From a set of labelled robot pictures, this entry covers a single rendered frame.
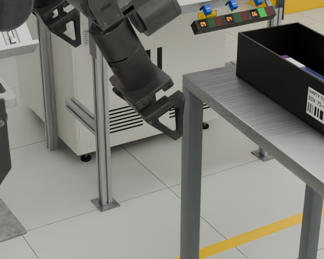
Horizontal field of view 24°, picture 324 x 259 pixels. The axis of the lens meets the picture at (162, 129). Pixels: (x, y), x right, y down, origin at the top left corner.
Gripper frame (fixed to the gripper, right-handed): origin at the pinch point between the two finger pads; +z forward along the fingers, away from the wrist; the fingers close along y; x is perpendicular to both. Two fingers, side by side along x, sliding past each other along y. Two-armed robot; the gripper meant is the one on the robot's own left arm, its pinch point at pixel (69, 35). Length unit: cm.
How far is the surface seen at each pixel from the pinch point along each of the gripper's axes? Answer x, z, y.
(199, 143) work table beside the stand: -15, 50, 9
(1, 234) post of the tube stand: 47, 88, 79
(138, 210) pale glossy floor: 3, 111, 74
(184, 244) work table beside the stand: 2, 76, 10
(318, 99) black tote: -34, 31, -26
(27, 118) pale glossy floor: 16, 105, 165
